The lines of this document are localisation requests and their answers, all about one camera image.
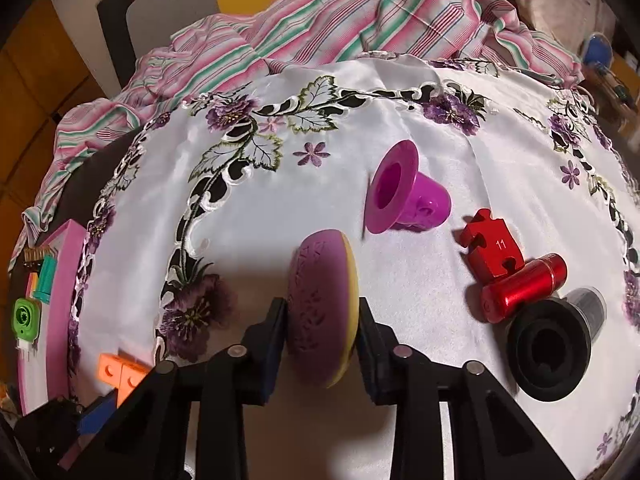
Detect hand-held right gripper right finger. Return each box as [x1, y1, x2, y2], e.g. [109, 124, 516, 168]
[356, 297, 576, 480]

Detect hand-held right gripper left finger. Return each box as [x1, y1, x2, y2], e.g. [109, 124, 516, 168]
[60, 297, 291, 480]

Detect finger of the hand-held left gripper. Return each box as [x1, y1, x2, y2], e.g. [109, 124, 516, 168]
[75, 392, 123, 438]

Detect orange cube block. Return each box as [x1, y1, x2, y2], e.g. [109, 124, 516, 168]
[97, 353, 153, 396]

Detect purple yellow round disc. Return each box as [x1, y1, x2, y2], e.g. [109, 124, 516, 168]
[286, 230, 360, 389]

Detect green white round toy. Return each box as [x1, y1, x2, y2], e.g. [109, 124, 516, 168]
[12, 297, 42, 351]

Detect teal ribbed plastic cup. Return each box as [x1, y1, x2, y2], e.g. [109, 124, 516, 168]
[31, 256, 56, 306]

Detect pink shallow tray box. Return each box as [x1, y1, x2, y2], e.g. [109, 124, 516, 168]
[7, 220, 86, 416]

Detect magenta plastic cup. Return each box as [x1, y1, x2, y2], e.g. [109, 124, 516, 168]
[364, 140, 452, 235]

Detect red metal cylinder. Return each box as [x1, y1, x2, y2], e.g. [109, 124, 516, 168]
[481, 252, 568, 324]

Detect red puzzle piece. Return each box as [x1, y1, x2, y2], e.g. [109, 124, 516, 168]
[452, 208, 526, 283]

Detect black cup with clear lid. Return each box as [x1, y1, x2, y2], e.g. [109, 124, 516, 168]
[506, 287, 607, 402]

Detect white floral embroidered tablecloth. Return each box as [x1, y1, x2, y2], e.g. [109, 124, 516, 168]
[62, 52, 640, 480]

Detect wooden panelled wardrobe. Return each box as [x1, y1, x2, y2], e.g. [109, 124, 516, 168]
[0, 0, 106, 261]

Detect pink green striped cloth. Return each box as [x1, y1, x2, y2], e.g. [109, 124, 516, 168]
[20, 0, 586, 233]

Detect blue round object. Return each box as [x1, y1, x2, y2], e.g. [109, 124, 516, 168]
[582, 32, 613, 68]

